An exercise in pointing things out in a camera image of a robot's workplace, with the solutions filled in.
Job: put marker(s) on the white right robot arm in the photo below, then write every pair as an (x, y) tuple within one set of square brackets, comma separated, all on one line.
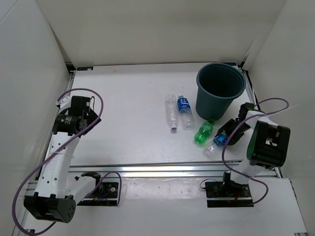
[(267, 147)]

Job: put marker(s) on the blue label water bottle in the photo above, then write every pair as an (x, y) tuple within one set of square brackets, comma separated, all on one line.
[(185, 112)]

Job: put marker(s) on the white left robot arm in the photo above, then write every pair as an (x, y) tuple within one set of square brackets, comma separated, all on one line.
[(52, 200)]

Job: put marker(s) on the clear unlabelled plastic bottle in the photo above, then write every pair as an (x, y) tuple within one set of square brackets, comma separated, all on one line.
[(171, 112)]

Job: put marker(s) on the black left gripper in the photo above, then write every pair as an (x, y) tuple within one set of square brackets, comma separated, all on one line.
[(91, 117)]

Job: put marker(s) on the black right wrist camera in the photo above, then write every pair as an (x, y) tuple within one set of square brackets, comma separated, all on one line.
[(244, 110)]

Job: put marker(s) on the small blue label bottle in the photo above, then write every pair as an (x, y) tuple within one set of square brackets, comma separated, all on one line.
[(214, 148)]

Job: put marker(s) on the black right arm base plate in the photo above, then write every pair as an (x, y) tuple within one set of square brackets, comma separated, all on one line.
[(223, 195)]

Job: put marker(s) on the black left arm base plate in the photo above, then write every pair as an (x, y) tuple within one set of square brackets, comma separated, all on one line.
[(107, 198)]

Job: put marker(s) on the dark teal plastic bin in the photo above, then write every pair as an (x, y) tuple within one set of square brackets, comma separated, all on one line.
[(219, 84)]

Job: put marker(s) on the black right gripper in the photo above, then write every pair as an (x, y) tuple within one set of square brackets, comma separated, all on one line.
[(226, 128)]

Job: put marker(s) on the green plastic soda bottle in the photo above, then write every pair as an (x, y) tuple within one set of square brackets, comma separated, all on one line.
[(204, 131)]

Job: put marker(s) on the blue table edge sticker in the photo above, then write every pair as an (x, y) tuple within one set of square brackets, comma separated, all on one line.
[(86, 68)]

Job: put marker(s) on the aluminium front frame rail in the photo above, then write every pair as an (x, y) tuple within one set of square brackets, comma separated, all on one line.
[(180, 169)]

